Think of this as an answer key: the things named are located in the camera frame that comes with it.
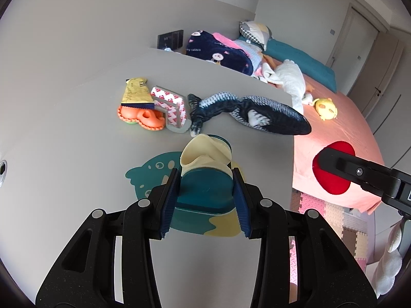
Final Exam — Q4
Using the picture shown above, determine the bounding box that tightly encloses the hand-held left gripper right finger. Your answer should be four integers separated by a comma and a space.
232, 168, 378, 308

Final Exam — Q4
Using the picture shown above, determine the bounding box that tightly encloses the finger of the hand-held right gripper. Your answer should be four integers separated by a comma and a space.
316, 143, 400, 199

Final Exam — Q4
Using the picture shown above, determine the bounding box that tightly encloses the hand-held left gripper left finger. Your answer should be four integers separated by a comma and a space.
35, 168, 180, 308

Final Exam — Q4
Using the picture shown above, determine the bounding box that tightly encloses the red rubber toy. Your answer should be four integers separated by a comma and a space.
313, 141, 355, 195

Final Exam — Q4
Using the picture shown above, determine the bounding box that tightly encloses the teal and cream whale toy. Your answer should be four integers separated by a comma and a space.
125, 134, 246, 238

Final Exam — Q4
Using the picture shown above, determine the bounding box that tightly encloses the orange rubber toy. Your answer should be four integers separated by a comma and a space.
116, 104, 166, 132

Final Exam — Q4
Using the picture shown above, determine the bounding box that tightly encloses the blue fish plush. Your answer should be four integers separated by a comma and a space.
187, 92, 312, 137

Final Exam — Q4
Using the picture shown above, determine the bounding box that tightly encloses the yellow snack packet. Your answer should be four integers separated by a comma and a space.
121, 77, 155, 108

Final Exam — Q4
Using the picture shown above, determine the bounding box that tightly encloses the pink bed cover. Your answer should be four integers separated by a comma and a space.
254, 54, 386, 214

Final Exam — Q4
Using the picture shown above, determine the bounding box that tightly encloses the yellow chick plush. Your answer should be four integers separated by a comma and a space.
313, 98, 338, 122

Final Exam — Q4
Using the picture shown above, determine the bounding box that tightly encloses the red patterned white box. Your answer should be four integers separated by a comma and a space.
150, 85, 192, 134

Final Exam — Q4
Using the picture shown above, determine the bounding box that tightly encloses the white goose plush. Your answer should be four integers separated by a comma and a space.
261, 59, 313, 114

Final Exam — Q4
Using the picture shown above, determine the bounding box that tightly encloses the teal pillow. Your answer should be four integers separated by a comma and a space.
265, 38, 337, 92

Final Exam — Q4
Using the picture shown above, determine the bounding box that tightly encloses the white door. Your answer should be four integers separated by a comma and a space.
328, 5, 381, 71

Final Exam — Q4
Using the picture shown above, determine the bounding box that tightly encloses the light blue blanket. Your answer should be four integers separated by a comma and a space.
238, 38, 264, 71

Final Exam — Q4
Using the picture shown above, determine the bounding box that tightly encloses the navy printed blanket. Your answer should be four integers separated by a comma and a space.
185, 30, 254, 76

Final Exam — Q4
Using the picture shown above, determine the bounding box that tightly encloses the pink cloth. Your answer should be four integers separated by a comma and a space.
212, 32, 254, 55

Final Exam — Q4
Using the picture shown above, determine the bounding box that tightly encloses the patchwork pillow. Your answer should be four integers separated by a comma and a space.
239, 21, 273, 52

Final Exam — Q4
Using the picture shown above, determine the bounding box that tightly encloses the black wall switch panel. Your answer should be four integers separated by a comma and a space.
157, 30, 184, 49

